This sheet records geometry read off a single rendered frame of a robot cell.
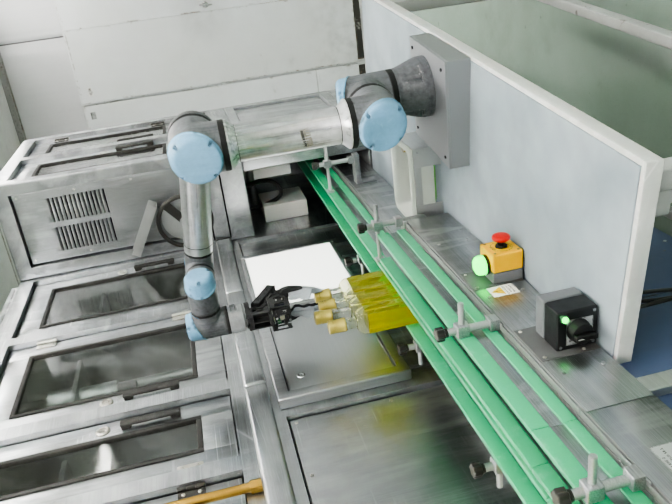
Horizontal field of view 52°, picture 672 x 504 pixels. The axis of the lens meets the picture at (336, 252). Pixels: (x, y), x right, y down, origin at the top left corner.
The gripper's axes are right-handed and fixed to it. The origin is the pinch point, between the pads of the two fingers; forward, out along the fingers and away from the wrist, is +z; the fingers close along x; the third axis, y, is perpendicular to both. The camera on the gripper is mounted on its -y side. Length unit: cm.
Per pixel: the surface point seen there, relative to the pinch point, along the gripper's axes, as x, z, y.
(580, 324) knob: 23, 35, 71
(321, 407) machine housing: -14.7, -6.8, 28.0
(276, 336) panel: -12.9, -12.4, -5.7
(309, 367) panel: -12.5, -6.6, 13.5
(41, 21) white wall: 50, -118, -412
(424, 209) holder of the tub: 15.4, 34.7, -9.0
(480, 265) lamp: 21, 31, 39
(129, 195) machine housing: 8, -52, -92
